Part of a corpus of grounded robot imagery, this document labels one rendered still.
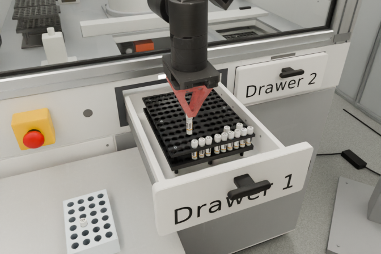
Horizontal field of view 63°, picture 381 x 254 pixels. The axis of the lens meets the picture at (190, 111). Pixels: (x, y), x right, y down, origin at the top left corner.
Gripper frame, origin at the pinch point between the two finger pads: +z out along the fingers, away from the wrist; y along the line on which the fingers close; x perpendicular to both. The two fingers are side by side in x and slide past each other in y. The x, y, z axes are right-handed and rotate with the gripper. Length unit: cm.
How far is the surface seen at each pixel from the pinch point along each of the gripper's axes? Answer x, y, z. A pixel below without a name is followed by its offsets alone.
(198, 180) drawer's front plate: 2.9, -11.4, 4.9
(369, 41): -172, 110, 56
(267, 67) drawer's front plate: -29.6, 21.1, 7.2
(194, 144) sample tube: -0.3, -1.2, 6.9
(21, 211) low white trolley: 34.2, 7.6, 21.0
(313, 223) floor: -71, 25, 100
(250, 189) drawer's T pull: -4.5, -14.8, 6.4
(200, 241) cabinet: -10, 21, 76
